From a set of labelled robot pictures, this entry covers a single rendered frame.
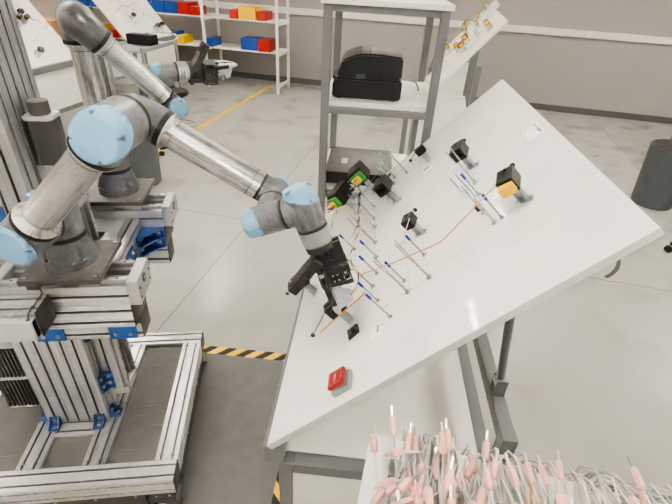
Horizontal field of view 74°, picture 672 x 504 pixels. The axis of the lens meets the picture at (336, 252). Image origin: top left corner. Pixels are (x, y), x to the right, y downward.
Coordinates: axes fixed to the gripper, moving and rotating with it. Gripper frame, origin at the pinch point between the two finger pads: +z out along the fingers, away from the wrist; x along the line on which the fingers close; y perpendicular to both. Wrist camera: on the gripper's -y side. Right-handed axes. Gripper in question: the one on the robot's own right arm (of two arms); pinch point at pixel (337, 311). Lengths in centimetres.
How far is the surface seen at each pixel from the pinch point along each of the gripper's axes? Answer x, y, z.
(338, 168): 112, 14, -9
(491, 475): -69, 16, -17
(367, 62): 100, 40, -50
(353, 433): -2.5, -8.6, 39.6
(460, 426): -2, 22, 51
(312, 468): -12.1, -21.1, 37.3
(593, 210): -21, 58, -15
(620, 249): -34, 54, -14
